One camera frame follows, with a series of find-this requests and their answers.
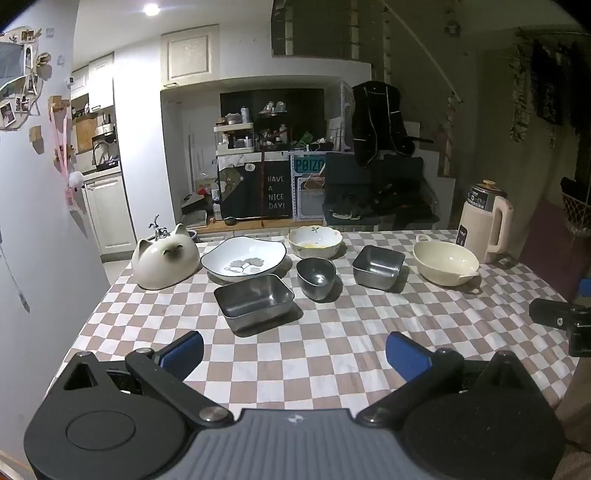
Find pink ribbon lanyard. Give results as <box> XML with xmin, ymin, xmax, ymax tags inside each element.
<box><xmin>48</xmin><ymin>108</ymin><xmax>77</xmax><ymax>210</ymax></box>

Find black jacket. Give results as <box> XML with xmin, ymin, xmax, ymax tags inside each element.
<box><xmin>351</xmin><ymin>80</ymin><xmax>416</xmax><ymax>168</ymax></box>

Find printed hanging cloth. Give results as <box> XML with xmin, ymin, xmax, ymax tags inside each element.
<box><xmin>510</xmin><ymin>28</ymin><xmax>536</xmax><ymax>144</ymax></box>

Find dark cartoon cabinet curtain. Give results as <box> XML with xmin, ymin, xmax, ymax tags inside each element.
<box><xmin>217</xmin><ymin>154</ymin><xmax>264</xmax><ymax>220</ymax></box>

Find cream electric kettle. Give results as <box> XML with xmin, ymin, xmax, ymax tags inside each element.
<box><xmin>455</xmin><ymin>180</ymin><xmax>514</xmax><ymax>265</ymax></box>

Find large square steel tray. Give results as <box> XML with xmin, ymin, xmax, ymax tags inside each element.
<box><xmin>213</xmin><ymin>274</ymin><xmax>295</xmax><ymax>334</ymax></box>

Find white upper panel cabinet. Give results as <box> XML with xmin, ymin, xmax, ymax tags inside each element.
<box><xmin>161</xmin><ymin>23</ymin><xmax>220</xmax><ymax>86</ymax></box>

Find white net hanging basket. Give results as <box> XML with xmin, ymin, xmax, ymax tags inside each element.
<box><xmin>561</xmin><ymin>178</ymin><xmax>591</xmax><ymax>236</ymax></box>

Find cork board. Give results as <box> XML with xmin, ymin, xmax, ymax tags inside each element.
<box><xmin>74</xmin><ymin>117</ymin><xmax>100</xmax><ymax>154</ymax></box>

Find wired glass railing panel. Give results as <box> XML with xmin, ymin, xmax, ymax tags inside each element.
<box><xmin>271</xmin><ymin>0</ymin><xmax>370</xmax><ymax>61</ymax></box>

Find white floral bowl yellow rim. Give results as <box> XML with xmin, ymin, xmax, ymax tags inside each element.
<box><xmin>287</xmin><ymin>225</ymin><xmax>343</xmax><ymax>260</ymax></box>

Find black lettered sign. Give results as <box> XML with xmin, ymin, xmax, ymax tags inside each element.
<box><xmin>261</xmin><ymin>159</ymin><xmax>294</xmax><ymax>220</ymax></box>

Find purple chair back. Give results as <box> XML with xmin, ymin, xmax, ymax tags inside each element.
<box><xmin>519</xmin><ymin>198</ymin><xmax>587</xmax><ymax>301</ymax></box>

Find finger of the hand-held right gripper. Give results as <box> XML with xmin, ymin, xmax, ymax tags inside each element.
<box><xmin>529</xmin><ymin>298</ymin><xmax>575</xmax><ymax>330</ymax></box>

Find black dish rack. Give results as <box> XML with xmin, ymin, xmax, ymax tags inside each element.
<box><xmin>92</xmin><ymin>141</ymin><xmax>122</xmax><ymax>172</ymax></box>

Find white lower kitchen cabinet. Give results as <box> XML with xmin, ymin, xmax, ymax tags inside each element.
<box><xmin>83</xmin><ymin>173</ymin><xmax>139</xmax><ymax>259</ymax></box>

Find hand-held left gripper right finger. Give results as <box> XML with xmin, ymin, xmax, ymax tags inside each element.
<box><xmin>356</xmin><ymin>331</ymin><xmax>546</xmax><ymax>428</ymax></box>

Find hanging dark clothes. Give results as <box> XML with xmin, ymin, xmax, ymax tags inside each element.
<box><xmin>531</xmin><ymin>32</ymin><xmax>591</xmax><ymax>148</ymax></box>

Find white cat-shaped ceramic dome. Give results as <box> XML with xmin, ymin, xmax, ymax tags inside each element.
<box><xmin>131</xmin><ymin>223</ymin><xmax>201</xmax><ymax>291</ymax></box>

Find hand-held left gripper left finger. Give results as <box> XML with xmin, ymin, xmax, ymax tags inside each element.
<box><xmin>46</xmin><ymin>330</ymin><xmax>235</xmax><ymax>428</ymax></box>

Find brown white checkered tablecloth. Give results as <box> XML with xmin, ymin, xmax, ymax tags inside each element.
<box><xmin>44</xmin><ymin>229</ymin><xmax>585</xmax><ymax>411</ymax></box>

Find white storage shelf rack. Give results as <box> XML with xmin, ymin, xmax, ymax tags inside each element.
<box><xmin>213</xmin><ymin>122</ymin><xmax>257</xmax><ymax>158</ymax></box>

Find small square steel bowl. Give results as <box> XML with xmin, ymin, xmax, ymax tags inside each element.
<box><xmin>352</xmin><ymin>245</ymin><xmax>406</xmax><ymax>291</ymax></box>

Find wall photo collage board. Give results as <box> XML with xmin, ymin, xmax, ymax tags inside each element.
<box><xmin>0</xmin><ymin>27</ymin><xmax>44</xmax><ymax>132</ymax></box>

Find white upper kitchen cabinets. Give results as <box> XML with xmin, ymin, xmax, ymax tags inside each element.
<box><xmin>69</xmin><ymin>53</ymin><xmax>116</xmax><ymax>112</ymax></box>

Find round steel bowl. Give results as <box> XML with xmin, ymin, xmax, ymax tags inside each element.
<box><xmin>296</xmin><ymin>257</ymin><xmax>337</xmax><ymax>302</ymax></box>

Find thin grey wall cord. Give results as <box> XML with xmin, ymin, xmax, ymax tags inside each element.
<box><xmin>0</xmin><ymin>240</ymin><xmax>31</xmax><ymax>315</ymax></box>

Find white perforated frame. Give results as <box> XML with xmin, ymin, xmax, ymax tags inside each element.
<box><xmin>291</xmin><ymin>175</ymin><xmax>326</xmax><ymax>220</ymax></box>

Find stair railing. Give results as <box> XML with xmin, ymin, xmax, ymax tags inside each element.
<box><xmin>379</xmin><ymin>0</ymin><xmax>462</xmax><ymax>176</ymax></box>

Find teal licence plate sign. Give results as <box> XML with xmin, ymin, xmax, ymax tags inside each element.
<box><xmin>291</xmin><ymin>154</ymin><xmax>328</xmax><ymax>176</ymax></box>

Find cream bowl with handles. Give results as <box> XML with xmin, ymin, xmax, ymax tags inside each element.
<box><xmin>412</xmin><ymin>234</ymin><xmax>481</xmax><ymax>294</ymax></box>

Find white leaf-print plate dark rim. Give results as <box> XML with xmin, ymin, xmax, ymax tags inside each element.
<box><xmin>200</xmin><ymin>236</ymin><xmax>288</xmax><ymax>283</ymax></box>

